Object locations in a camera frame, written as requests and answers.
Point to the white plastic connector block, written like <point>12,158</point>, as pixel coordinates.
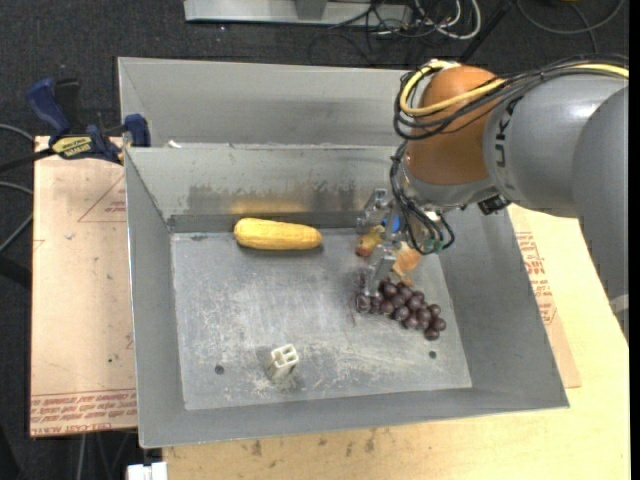
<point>283,360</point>

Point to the grey metal bin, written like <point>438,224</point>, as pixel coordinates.
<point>280,313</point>

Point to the dark purple grape bunch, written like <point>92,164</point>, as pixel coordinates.
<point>412,308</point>

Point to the black cylinder on white bracket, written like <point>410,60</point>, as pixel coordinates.
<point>494,204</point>

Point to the yellow corn cob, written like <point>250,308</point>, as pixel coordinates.
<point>277,234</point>

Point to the brown cardboard board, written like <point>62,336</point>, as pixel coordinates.
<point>80,293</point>

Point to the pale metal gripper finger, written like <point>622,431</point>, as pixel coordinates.
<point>366,295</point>

